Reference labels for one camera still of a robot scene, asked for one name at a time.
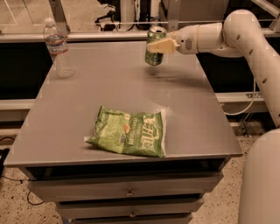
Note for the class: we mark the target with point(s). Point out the green chip bag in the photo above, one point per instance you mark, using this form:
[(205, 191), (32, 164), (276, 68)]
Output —
[(140, 134)]

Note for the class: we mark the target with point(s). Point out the green soda can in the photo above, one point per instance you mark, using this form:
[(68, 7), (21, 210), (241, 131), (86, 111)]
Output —
[(153, 57)]

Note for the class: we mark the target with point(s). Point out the grey drawer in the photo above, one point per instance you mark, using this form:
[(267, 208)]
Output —
[(131, 208), (126, 187)]

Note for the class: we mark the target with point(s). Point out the metal railing frame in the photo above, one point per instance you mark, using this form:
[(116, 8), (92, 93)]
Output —
[(23, 20)]

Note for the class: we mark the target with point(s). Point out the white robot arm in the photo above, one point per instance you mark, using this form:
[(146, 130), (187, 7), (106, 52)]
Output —
[(240, 35)]

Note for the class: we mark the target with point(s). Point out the grey drawer cabinet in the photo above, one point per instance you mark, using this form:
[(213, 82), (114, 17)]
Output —
[(51, 145)]

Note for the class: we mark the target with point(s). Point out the top grey drawer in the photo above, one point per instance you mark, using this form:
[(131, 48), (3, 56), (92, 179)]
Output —
[(126, 187)]

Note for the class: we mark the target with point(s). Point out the clear plastic water bottle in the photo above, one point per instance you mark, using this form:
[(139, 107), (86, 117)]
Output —
[(56, 44)]

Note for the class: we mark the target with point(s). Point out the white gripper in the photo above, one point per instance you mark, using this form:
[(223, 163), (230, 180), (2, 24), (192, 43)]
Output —
[(187, 39)]

